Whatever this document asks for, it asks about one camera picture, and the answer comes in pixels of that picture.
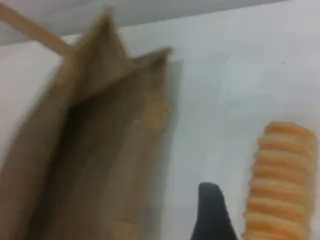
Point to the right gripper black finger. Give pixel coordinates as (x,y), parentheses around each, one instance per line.
(212,215)

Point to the long ridged orange bread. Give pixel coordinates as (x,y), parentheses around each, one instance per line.
(280,180)

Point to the brown jute tote bag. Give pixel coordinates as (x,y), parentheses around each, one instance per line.
(105,150)

